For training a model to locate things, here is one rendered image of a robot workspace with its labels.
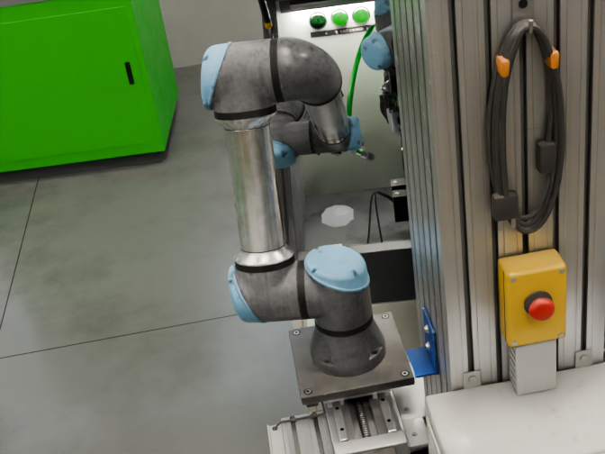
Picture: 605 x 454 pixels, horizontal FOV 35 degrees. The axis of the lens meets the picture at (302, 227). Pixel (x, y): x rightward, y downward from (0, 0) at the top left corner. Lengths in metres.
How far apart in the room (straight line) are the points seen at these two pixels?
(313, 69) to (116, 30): 3.28
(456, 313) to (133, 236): 3.27
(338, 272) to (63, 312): 2.55
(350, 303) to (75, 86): 3.46
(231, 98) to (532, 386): 0.71
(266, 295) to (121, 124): 3.40
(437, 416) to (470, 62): 0.55
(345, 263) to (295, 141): 0.39
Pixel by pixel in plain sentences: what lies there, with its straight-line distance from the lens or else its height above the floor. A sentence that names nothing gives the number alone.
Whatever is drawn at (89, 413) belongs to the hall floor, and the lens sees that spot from 3.61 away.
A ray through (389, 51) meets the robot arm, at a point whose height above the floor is 1.53.
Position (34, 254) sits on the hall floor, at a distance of 4.67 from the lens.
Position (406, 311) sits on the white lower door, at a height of 0.75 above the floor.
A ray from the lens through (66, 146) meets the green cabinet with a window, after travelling 5.23.
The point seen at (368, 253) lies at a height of 0.95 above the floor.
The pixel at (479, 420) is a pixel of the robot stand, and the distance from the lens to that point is 1.48.
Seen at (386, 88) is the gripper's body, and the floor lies 1.36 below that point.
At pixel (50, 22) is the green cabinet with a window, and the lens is 4.98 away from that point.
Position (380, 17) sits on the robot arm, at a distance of 2.17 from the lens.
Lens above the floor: 2.25
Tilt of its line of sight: 31 degrees down
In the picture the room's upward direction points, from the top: 9 degrees counter-clockwise
